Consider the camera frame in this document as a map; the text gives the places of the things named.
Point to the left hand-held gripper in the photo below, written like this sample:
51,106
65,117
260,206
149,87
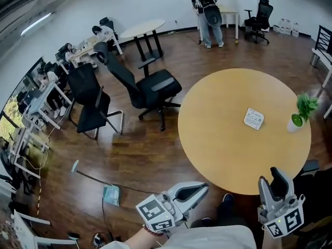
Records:
155,211

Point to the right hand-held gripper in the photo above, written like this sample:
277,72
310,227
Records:
285,214

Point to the white card stand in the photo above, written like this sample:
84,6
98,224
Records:
253,118

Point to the person's left forearm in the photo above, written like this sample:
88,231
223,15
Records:
137,238

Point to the person's dark shoe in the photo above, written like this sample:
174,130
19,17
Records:
227,198

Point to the person's black trousers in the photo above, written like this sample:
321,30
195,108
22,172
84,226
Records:
228,214

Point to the person's white shirt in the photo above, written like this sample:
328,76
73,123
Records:
207,237

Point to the green plant in white pot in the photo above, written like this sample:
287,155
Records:
295,122

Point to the black office chair with headrest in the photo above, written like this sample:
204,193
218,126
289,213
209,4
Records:
259,17
147,87

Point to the silver waste bin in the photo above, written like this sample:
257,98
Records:
315,60

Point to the black mesh cantilever chair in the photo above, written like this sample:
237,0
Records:
89,105

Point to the dark slatted bench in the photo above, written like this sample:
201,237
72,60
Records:
324,45

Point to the group of clear water bottles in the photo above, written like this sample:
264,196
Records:
286,28

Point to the round white table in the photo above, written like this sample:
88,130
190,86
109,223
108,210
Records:
142,27

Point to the long white desk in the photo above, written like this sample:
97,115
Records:
83,51

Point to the small white square table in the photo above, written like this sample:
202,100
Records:
229,10

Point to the large window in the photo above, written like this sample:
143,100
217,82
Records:
13,108

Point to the long ceiling light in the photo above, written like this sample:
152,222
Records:
36,24

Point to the white desk frame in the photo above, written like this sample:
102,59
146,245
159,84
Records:
28,232

